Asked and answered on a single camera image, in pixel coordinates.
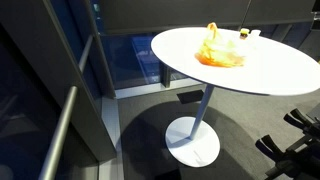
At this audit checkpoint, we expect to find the orange plastic bag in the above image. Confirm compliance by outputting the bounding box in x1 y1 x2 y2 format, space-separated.
194 22 247 69

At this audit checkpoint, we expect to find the black floor plate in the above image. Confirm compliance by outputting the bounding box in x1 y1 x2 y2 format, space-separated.
176 89 205 105

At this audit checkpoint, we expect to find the white round table base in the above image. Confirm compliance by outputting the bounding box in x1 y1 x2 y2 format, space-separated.
164 116 221 168

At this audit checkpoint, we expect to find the short grey metal handrail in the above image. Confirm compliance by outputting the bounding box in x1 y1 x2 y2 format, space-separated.
78 34 95 73

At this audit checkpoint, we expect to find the small yellow and black object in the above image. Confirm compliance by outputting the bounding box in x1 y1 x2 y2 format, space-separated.
239 28 251 40

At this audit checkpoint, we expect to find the long grey metal handrail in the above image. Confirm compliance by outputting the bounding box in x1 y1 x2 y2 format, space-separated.
38 85 79 180

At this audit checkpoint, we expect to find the white table pedestal pole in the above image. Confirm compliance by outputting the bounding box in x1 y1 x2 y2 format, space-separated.
189 84 215 141

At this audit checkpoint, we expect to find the black stand handle clamp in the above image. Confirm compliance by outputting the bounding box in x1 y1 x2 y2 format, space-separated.
254 134 320 180
283 107 320 136

